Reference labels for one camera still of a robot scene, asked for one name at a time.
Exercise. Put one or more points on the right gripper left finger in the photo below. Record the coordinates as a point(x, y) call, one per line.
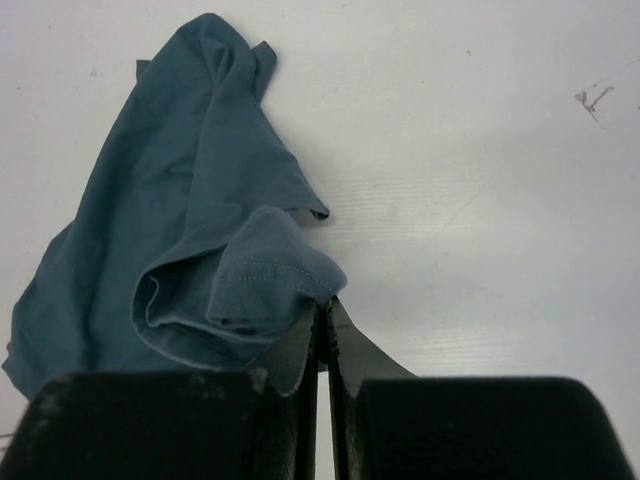
point(257, 422)

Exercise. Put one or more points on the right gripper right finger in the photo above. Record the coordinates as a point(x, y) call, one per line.
point(388, 423)

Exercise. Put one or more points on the blue-grey t shirt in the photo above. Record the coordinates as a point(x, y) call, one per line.
point(185, 251)

